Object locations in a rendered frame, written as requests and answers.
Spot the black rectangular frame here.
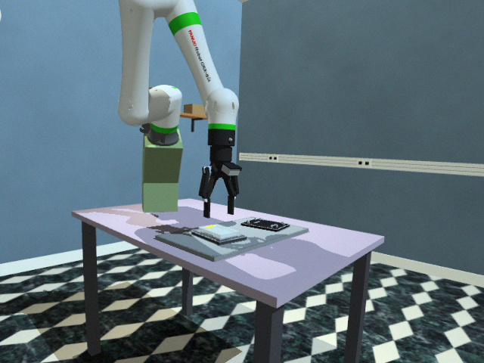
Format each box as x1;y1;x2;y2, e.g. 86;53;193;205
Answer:
240;218;290;231

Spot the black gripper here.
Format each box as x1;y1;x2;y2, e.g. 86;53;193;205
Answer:
199;147;239;218

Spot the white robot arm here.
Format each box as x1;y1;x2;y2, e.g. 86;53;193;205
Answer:
118;0;239;147

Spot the clear rectangular plastic lid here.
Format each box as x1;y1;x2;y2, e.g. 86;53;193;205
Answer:
198;224;240;237

